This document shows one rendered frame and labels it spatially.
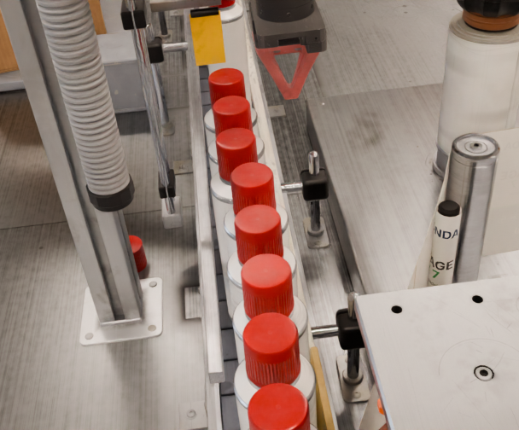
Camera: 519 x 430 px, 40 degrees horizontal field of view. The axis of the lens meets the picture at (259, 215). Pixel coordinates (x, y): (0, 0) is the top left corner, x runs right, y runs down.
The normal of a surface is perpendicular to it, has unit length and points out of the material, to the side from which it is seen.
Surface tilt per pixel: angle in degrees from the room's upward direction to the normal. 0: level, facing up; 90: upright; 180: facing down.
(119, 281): 90
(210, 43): 90
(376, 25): 0
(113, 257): 90
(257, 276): 2
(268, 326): 3
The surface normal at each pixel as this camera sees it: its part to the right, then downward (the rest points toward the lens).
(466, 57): -0.69, 0.51
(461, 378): -0.07, -0.77
